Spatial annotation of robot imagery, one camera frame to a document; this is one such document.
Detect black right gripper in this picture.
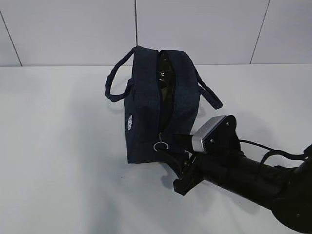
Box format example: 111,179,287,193
159,134,212,195

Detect silver ring zipper pull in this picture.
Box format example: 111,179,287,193
153,132,169,152

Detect dark navy lunch bag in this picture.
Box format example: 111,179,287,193
105,46,223,164

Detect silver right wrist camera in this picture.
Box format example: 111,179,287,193
191,115,241,155

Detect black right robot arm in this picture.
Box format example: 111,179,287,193
158,135,312,234

